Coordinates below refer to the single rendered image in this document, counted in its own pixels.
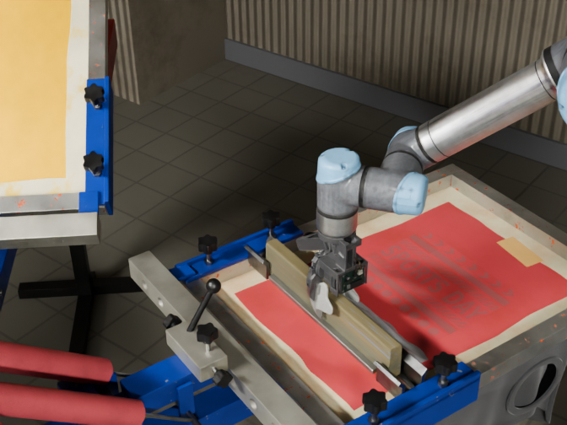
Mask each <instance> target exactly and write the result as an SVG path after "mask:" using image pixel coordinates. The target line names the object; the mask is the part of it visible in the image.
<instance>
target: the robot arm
mask: <svg viewBox="0 0 567 425"><path fill-rule="evenodd" d="M556 100H557V101H558V105H559V112H560V114H561V116H562V117H563V119H564V121H565V123H566V124H567V37H565V38H563V39H562V40H560V41H558V42H556V43H554V44H553V45H551V46H549V47H548V48H546V49H544V50H543V52H542V55H541V57H540V59H538V60H537V61H535V62H533V63H531V64H530V65H528V66H526V67H524V68H522V69H521V70H519V71H517V72H515V73H513V74H511V75H510V76H509V77H507V78H504V79H502V80H501V81H499V82H498V83H495V84H494V85H492V86H490V87H488V88H486V89H485V90H483V91H481V92H479V93H478V94H475V95H474V96H472V97H471V98H469V99H467V100H464V101H463V102H461V103H460V104H458V105H456V106H454V107H452V108H450V109H449V110H447V111H445V112H443V113H442V114H440V115H438V116H436V117H435V118H433V119H431V120H429V121H427V122H425V123H424V124H422V125H421V126H405V127H403V128H401V129H400V130H399V131H398V132H397V133H396V134H395V136H394V137H393V138H392V140H391V141H390V143H389V146H388V149H387V152H386V156H385V158H384V159H383V162H382V164H381V167H380V168H378V167H372V166H367V165H361V162H360V159H359V156H358V154H357V153H356V152H355V151H350V149H348V148H331V149H328V150H327V151H325V152H324V153H322V154H321V155H320V157H319V159H318V167H317V175H316V181H317V207H316V226H317V232H307V233H305V234H304V235H303V236H302V237H300V238H298V239H297V240H296V244H297V245H298V248H299V250H319V252H316V253H315V256H314V258H313V259H312V260H311V261H312V264H311V266H310V267H309V273H308V276H307V278H306V287H307V291H308V295H309V297H310V301H311V304H312V307H313V310H314V311H315V313H316V315H317V316H318V317H319V318H320V319H321V318H322V315H323V312H325V313H327V314H329V315H331V314H332V311H333V308H332V305H331V303H330V301H329V299H328V286H327V284H326V282H327V283H328V284H329V286H330V291H331V292H332V293H333V294H334V295H336V296H337V297H338V294H342V295H343V296H344V297H346V298H349V299H352V300H353V301H356V302H359V295H358V294H357V293H356V291H355V290H354V288H356V287H358V286H360V285H363V284H364V283H365V284H366V283H367V271H368V261H367V260H366V259H364V258H363V257H362V256H360V255H359V254H358V253H356V247H358V246H360V245H361V243H362V239H361V238H360V237H359V236H358V235H356V229H357V225H358V209H359V207H362V208H367V209H372V210H377V211H382V212H388V213H395V214H397V215H403V214H406V215H413V216H418V215H420V214H421V213H422V212H423V210H424V207H425V202H426V198H427V193H428V185H429V181H428V177H427V176H426V175H422V174H423V171H424V170H425V169H427V168H429V167H430V166H432V165H433V164H436V163H438V162H440V161H441V160H443V159H446V158H448V157H450V156H451V155H452V154H454V153H457V152H459V151H461V150H463V149H464V148H467V147H469V146H470V145H472V144H474V143H476V142H478V141H480V140H482V139H484V138H486V137H488V136H489V135H491V134H493V133H495V132H497V131H499V130H501V129H503V128H505V127H507V126H509V125H510V124H512V123H514V122H516V121H519V120H520V119H522V118H524V117H526V116H528V115H530V114H531V113H533V112H535V111H537V110H540V109H542V108H543V107H545V106H546V105H549V104H551V103H553V102H554V101H556ZM322 278H323V280H324V281H325V282H323V281H322V280H321V279H322Z"/></svg>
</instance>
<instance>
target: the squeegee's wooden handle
mask: <svg viewBox="0 0 567 425"><path fill-rule="evenodd" d="M266 261H267V262H268V263H269V273H270V274H271V275H272V274H274V275H275V276H277V277H278V278H279V279H280V280H281V281H282V282H283V283H285V284H286V285H287V286H288V287H289V288H290V289H291V290H292V291H294V292H295V293H296V294H297V295H298V296H299V297H300V298H301V299H303V300H304V301H305V302H306V303H307V304H308V305H309V306H310V307H311V308H312V309H313V307H312V304H311V299H310V297H309V295H308V291H307V287H306V278H307V276H308V273H309V266H308V265H307V264H306V263H305V262H303V261H302V260H301V259H300V258H299V257H298V256H297V255H296V254H295V253H293V252H292V251H291V250H290V249H289V248H287V247H286V246H285V245H284V244H283V243H281V242H280V241H279V240H278V239H272V240H270V241H268V242H267V243H266ZM321 280H322V281H323V282H325V281H324V280H323V278H322V279H321ZM326 284H327V286H328V299H329V301H330V303H331V305H332V308H333V311H332V314H331V315H329V314H327V313H325V312H323V315H322V318H323V319H324V320H325V321H327V322H328V323H329V324H330V325H331V326H332V327H333V328H334V329H335V330H337V331H338V332H339V333H340V334H341V335H342V336H343V337H345V338H346V339H347V340H348V341H349V342H350V343H351V344H352V345H354V346H355V347H356V348H357V349H358V350H359V351H360V352H362V353H363V354H364V355H365V356H366V357H367V358H368V359H369V360H370V361H371V362H372V363H374V361H378V362H380V363H381V364H383V365H384V366H385V367H386V368H387V369H388V370H389V371H391V372H392V373H393V374H394V375H395V376H397V375H399V374H400V371H401V360H402V345H401V344H400V343H399V342H398V341H397V340H395V339H394V338H393V337H392V336H390V335H389V334H388V333H387V332H386V331H384V330H383V329H382V328H381V327H380V326H379V325H377V324H376V323H375V322H374V321H373V320H372V319H371V318H370V317H369V316H367V315H366V314H365V313H364V312H363V311H361V310H360V309H359V308H358V307H357V306H355V305H354V304H353V303H352V302H351V301H349V300H348V299H347V298H346V297H344V296H343V295H342V294H338V297H337V296H336V295H334V294H333V293H332V292H331V291H330V286H329V284H328V283H327V282H326Z"/></svg>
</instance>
